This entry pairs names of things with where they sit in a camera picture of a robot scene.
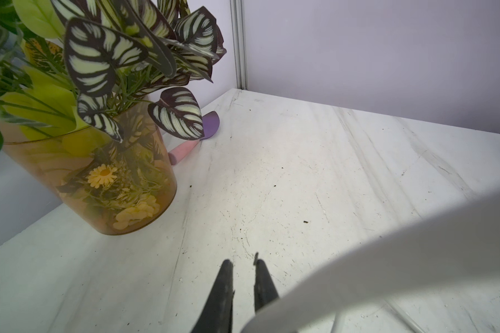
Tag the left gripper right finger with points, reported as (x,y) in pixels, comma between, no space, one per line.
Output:
(264,289)

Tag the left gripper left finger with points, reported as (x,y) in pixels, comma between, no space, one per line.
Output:
(217,314)

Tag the purple pink spatula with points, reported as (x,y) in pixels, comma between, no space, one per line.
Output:
(211,123)

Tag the artificial plant in amber vase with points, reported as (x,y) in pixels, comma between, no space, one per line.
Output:
(88,89)

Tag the aluminium frame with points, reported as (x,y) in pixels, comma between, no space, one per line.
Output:
(239,43)

